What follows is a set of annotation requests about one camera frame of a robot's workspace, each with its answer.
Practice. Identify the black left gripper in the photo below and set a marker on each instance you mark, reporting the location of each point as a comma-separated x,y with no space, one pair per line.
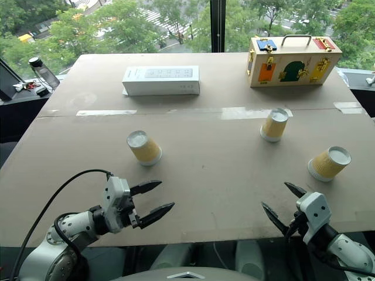
130,215

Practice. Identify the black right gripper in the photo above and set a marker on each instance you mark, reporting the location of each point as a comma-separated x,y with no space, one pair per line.
297,225

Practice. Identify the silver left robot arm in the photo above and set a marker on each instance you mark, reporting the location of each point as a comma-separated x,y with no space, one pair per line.
73,224

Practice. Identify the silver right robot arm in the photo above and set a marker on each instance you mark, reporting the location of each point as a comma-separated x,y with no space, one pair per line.
351,251

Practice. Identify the yellow ribbed paper cup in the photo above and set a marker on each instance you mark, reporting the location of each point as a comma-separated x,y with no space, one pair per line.
274,127
145,150
326,167

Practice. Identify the silver robot torso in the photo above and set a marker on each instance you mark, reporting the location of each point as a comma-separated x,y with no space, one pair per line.
187,275

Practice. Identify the clear tape strip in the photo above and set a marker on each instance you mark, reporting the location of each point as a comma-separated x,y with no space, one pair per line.
348,107
249,113
105,112

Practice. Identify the white rectangular carton box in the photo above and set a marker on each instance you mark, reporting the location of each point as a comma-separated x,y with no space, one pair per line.
161,80

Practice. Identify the small white figure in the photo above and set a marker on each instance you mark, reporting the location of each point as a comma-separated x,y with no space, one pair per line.
371,79

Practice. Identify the small black round object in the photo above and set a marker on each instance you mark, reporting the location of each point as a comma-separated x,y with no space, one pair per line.
43,91

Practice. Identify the black side table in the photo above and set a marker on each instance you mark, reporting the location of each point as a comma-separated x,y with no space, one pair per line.
20,117

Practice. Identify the clear bottle with black cap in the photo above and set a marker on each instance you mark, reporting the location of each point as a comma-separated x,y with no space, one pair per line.
44,73

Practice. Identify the keys with red tag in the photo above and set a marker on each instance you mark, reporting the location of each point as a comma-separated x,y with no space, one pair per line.
27,85

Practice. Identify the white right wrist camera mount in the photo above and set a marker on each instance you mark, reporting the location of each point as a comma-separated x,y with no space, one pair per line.
315,210

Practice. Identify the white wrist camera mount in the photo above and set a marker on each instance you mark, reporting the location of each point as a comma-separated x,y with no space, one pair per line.
115,202
315,210

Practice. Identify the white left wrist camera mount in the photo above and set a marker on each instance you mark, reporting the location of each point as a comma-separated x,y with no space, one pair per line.
115,202

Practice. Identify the black window frame post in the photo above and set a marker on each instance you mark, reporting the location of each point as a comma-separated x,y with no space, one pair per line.
218,26

